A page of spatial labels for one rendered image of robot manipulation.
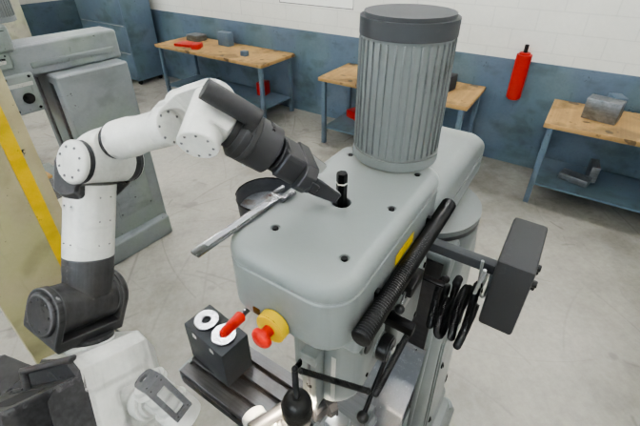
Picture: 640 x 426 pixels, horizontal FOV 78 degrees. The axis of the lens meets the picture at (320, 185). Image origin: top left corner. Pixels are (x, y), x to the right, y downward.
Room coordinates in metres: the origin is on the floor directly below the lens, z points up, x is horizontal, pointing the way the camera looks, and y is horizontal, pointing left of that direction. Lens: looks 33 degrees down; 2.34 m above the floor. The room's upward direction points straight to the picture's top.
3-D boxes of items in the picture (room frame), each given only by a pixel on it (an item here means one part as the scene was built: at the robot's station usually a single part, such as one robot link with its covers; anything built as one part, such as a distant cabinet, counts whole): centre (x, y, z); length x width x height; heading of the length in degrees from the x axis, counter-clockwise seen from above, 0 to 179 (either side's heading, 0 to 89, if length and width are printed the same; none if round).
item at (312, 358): (0.55, 0.02, 1.45); 0.04 x 0.04 x 0.21; 57
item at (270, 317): (0.45, 0.08, 1.76); 0.06 x 0.02 x 0.06; 57
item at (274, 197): (0.58, 0.14, 1.89); 0.24 x 0.04 x 0.01; 144
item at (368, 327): (0.59, -0.18, 1.79); 0.45 x 0.04 x 0.04; 147
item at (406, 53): (0.85, -0.18, 2.05); 0.20 x 0.20 x 0.32
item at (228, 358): (0.93, 0.39, 1.03); 0.22 x 0.12 x 0.20; 51
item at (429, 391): (1.16, -0.38, 0.78); 0.50 x 0.46 x 1.56; 147
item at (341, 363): (0.64, -0.05, 1.47); 0.21 x 0.19 x 0.32; 57
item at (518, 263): (0.71, -0.49, 1.62); 0.20 x 0.09 x 0.21; 147
